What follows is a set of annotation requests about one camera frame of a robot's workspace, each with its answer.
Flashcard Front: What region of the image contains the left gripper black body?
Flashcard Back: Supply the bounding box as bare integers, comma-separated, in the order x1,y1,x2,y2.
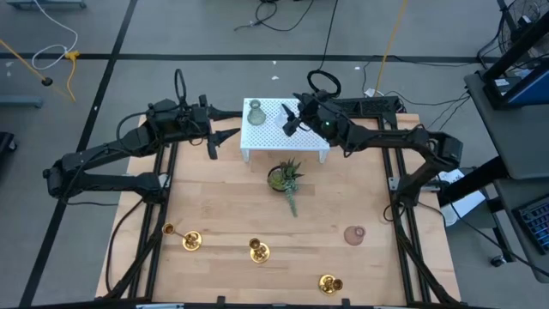
188,94,219,161

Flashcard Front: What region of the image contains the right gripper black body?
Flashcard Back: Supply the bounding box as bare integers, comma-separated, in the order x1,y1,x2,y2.
293,90,344,141

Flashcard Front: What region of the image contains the green glass candle holder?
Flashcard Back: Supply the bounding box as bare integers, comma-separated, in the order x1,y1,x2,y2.
247,99,267,127

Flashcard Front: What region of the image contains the tall gold candlestick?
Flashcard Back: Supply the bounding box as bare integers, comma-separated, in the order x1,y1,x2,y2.
161,222,203,252

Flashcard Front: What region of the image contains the medium gold candlestick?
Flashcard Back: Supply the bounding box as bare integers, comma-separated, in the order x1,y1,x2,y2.
248,237,271,264

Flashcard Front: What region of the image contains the white perforated metal shelf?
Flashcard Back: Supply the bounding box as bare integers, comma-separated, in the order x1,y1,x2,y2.
239,98,330,164

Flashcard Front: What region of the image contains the potted succulent plant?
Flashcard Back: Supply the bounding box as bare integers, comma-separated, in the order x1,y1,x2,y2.
266,158,305,218

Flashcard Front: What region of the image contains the black perforated control box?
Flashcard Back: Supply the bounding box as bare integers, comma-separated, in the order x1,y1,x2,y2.
332,96,403,115

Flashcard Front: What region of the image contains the short gold candlestick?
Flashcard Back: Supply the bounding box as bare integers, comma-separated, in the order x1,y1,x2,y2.
317,274,344,296

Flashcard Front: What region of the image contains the white paper sheet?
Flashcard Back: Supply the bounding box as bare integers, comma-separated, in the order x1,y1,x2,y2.
437,167,486,227

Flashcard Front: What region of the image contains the grey floor bar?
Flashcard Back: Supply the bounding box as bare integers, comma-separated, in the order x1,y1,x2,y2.
6,0,87,10
0,96,44,109

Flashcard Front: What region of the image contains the grey desk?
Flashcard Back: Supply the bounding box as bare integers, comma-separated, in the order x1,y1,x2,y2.
464,70,549,180

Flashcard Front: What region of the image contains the black floor object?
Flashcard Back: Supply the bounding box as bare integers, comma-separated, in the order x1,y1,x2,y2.
0,132,18,156

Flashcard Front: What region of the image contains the black slanted stand beam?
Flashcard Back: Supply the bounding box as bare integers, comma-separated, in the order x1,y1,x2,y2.
480,16,549,108

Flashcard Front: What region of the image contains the blue panel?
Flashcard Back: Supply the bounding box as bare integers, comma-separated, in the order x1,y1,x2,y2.
505,68,549,106

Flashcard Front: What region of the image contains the black floor fan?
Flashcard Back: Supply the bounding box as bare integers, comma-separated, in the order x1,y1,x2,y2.
497,0,549,59

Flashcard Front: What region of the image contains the laptop keyboard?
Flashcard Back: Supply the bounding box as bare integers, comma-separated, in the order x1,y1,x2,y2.
512,195,549,254

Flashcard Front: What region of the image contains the black coiled cable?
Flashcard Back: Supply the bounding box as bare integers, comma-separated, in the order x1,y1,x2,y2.
306,0,342,99

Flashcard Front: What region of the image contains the long yellow cable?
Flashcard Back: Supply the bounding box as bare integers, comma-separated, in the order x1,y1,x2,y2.
375,0,408,96

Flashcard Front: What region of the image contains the thin black floor cable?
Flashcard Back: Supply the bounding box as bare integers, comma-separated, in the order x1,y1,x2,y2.
362,55,473,147

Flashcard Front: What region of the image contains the short yellow cable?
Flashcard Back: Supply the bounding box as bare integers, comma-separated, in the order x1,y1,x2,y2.
63,50,81,103

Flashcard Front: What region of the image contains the yellow cord with black end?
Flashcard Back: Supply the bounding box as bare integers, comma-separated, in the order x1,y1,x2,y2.
0,39,76,103

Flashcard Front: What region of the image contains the white cable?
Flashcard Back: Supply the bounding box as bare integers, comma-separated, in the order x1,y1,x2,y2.
31,0,79,72

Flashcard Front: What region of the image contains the black aluminium rig frame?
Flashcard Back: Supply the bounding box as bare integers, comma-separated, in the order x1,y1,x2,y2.
102,96,462,308

